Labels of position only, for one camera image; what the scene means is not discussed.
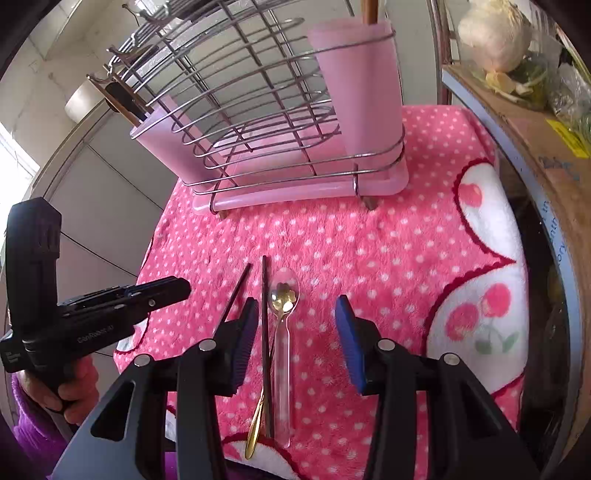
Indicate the dark chopstick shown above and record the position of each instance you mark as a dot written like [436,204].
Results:
[234,294]
[266,357]

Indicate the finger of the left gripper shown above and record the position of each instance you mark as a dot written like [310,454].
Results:
[145,297]

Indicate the person left hand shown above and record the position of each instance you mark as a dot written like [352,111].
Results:
[75,399]

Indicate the pink polka dot towel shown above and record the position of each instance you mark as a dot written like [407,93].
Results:
[438,267]

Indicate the white rice cooker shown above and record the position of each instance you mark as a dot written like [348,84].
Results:
[84,99]

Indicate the pink left plastic cup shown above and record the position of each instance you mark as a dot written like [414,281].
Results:
[167,133]

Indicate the wire utensil rack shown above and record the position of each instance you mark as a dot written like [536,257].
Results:
[246,75]

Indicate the bagged green vegetables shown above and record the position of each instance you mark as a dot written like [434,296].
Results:
[561,90]

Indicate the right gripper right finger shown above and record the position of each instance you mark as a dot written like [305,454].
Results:
[469,437]

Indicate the pink plastic cup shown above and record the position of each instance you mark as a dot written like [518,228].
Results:
[167,133]
[360,67]

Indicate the gold metal spoon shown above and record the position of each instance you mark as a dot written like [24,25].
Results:
[254,429]

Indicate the clear plastic spoon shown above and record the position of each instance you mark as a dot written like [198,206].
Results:
[283,298]

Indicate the pink rack base tray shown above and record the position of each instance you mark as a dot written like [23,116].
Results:
[357,184]

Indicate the napa cabbage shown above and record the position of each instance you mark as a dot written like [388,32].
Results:
[497,33]

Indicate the pink right plastic cup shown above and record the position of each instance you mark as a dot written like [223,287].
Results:
[360,67]

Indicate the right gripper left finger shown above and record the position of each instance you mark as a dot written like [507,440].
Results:
[123,437]

